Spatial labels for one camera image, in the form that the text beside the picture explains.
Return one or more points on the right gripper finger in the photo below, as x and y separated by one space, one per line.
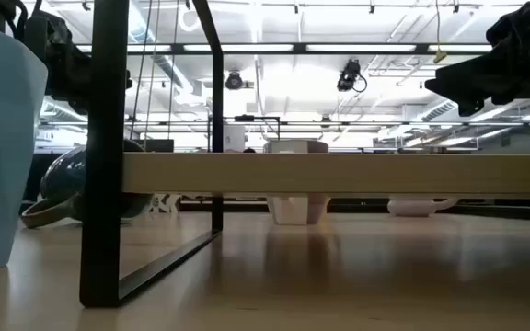
473 106
465 78

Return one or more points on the pale pink ribbed mug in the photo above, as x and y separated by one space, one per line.
414 207

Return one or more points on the dark brown glazed mug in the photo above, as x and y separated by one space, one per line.
60 177

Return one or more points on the black overhead light beam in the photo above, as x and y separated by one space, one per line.
177 48

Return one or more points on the black monitor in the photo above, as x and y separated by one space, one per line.
159 145

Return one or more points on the light blue plastic mug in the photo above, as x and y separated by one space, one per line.
3 161

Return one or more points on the white box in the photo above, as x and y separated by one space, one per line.
234 138

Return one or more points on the black tubular stand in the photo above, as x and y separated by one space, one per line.
246 118

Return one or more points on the light wooden shelf board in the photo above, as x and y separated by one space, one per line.
338 174

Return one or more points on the thin black overhead rail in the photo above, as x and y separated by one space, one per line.
384 123

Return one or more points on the black metal shelf frame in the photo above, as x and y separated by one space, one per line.
104 184

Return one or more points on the black table rig frame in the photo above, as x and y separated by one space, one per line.
361 205

